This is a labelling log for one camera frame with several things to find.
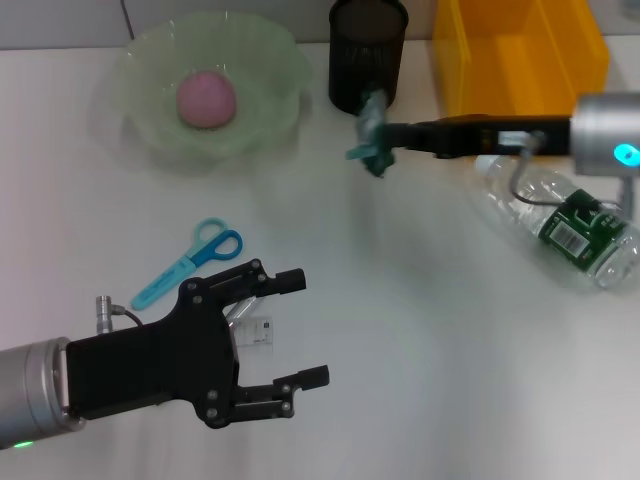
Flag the pink toy peach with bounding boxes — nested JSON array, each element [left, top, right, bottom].
[[176, 70, 237, 130]]

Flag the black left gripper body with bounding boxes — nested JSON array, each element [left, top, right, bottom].
[[64, 276, 241, 430]]

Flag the gripper cable with plug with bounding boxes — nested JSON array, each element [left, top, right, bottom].
[[94, 294, 146, 335], [507, 132, 639, 221]]

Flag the right gripper cable with plug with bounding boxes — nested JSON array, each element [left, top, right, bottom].
[[507, 132, 639, 221]]

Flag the left gripper cable with plug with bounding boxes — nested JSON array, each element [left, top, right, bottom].
[[94, 294, 146, 335]]

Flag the green translucent plastic fruit plate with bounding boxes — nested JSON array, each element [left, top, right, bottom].
[[94, 12, 315, 174]]

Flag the clear plastic ruler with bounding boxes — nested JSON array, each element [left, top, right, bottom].
[[232, 314, 275, 347]]

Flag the black mesh cylinder bin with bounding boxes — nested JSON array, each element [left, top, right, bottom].
[[328, 0, 409, 114]]

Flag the clear water bottle green label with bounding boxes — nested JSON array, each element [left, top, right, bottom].
[[472, 153, 640, 291]]

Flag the yellow plastic storage bin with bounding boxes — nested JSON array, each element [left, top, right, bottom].
[[432, 0, 612, 126]]

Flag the blue capped scissors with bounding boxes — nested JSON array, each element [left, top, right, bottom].
[[130, 216, 245, 312]]

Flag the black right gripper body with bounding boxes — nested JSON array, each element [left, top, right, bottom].
[[434, 113, 574, 160]]

